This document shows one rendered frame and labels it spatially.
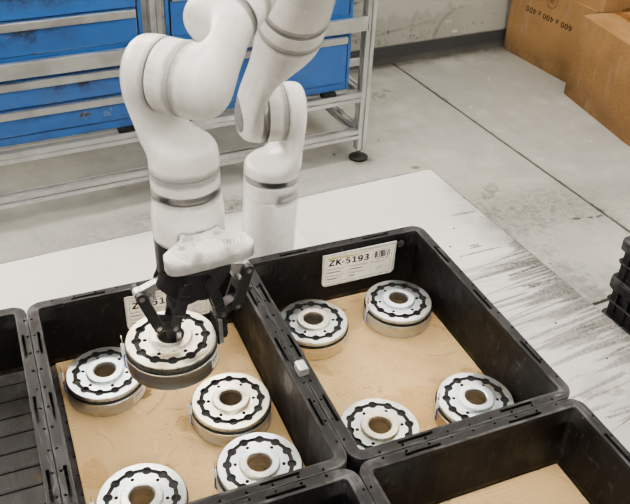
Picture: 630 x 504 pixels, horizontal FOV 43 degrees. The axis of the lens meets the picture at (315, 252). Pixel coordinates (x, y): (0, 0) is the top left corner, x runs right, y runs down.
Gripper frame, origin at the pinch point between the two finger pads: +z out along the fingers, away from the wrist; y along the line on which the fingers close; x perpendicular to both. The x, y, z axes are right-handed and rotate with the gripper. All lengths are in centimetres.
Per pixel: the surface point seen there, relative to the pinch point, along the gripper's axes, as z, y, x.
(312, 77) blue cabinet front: 61, -111, -190
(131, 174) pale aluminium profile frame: 85, -37, -189
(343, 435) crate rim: 8.3, -11.7, 14.2
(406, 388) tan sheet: 18.3, -28.4, 2.6
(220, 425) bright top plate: 14.8, -1.7, 1.1
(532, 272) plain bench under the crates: 32, -76, -25
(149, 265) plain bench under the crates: 30, -9, -57
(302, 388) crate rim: 8.2, -10.7, 5.6
